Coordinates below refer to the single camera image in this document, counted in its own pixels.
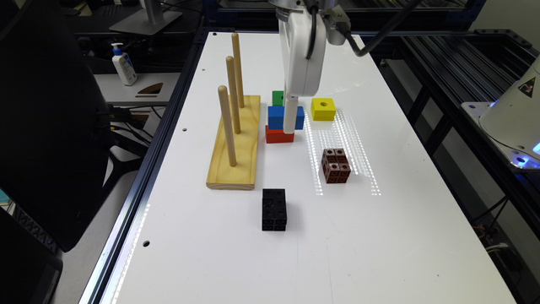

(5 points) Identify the black office chair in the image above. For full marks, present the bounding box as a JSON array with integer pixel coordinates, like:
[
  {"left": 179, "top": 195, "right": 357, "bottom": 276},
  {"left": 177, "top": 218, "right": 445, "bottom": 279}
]
[{"left": 1, "top": 0, "right": 147, "bottom": 251}]

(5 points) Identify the red wooden block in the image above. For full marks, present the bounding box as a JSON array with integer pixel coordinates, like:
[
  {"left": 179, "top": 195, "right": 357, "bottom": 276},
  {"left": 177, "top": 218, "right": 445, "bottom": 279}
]
[{"left": 265, "top": 125, "right": 294, "bottom": 144}]

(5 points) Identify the blue wooden block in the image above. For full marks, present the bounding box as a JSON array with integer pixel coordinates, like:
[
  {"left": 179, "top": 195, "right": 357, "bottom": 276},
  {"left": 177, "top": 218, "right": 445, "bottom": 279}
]
[{"left": 267, "top": 106, "right": 305, "bottom": 130}]

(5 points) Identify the green wooden block with hole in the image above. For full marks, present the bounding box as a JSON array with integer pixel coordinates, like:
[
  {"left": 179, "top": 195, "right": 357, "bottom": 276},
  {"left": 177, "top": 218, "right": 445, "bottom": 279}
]
[{"left": 272, "top": 90, "right": 284, "bottom": 106}]

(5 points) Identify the grey monitor stand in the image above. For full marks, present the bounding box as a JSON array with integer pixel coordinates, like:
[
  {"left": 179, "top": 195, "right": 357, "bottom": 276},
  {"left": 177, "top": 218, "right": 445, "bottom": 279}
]
[{"left": 109, "top": 0, "right": 182, "bottom": 35}]

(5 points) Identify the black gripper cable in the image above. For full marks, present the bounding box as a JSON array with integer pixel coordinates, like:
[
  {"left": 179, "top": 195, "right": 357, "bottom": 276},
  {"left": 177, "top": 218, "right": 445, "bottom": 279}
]
[{"left": 304, "top": 0, "right": 423, "bottom": 60}]

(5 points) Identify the yellow wooden cube with hole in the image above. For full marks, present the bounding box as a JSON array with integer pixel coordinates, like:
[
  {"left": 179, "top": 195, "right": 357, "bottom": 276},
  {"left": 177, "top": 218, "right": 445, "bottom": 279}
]
[{"left": 310, "top": 98, "right": 336, "bottom": 121}]

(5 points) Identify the front wooden peg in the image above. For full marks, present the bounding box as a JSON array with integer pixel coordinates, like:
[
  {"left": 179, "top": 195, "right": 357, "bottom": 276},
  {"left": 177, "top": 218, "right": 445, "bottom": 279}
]
[{"left": 218, "top": 85, "right": 237, "bottom": 166}]

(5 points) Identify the wooden peg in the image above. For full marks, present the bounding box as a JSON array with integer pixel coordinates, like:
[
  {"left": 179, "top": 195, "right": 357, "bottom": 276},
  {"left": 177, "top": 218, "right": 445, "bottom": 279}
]
[
  {"left": 218, "top": 85, "right": 237, "bottom": 166},
  {"left": 226, "top": 56, "right": 241, "bottom": 134},
  {"left": 231, "top": 32, "right": 245, "bottom": 108}
]

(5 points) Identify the middle wooden peg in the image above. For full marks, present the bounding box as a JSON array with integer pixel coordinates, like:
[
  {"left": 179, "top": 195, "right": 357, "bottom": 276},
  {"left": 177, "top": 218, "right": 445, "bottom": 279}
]
[{"left": 226, "top": 56, "right": 241, "bottom": 134}]

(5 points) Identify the rear wooden peg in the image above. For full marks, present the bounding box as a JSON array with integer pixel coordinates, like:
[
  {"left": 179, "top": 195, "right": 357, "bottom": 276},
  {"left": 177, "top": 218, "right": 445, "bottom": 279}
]
[{"left": 231, "top": 32, "right": 245, "bottom": 108}]

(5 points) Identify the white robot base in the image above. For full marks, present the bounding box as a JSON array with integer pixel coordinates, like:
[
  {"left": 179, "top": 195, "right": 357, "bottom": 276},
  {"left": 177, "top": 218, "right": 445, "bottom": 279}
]
[{"left": 462, "top": 60, "right": 539, "bottom": 172}]

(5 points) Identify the black studded brick block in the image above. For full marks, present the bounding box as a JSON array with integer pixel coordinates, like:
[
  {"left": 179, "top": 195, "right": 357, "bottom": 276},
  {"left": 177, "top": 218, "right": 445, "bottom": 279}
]
[{"left": 262, "top": 188, "right": 288, "bottom": 231}]

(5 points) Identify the brown studded brick cube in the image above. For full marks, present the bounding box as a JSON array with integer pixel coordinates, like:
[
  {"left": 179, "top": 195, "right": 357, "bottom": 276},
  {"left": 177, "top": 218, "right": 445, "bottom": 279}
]
[{"left": 321, "top": 148, "right": 352, "bottom": 183}]

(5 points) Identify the wooden peg base board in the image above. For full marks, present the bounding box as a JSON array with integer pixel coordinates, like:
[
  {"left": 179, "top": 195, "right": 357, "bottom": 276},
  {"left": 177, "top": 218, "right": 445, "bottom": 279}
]
[{"left": 206, "top": 95, "right": 261, "bottom": 190}]

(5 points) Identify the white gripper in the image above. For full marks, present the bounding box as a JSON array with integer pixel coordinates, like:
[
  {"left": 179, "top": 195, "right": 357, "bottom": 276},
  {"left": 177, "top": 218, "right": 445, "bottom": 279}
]
[{"left": 278, "top": 12, "right": 327, "bottom": 134}]

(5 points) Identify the white lotion pump bottle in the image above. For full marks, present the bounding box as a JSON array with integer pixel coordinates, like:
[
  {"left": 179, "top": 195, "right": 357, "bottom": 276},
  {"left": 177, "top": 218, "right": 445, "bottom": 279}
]
[{"left": 111, "top": 42, "right": 138, "bottom": 86}]

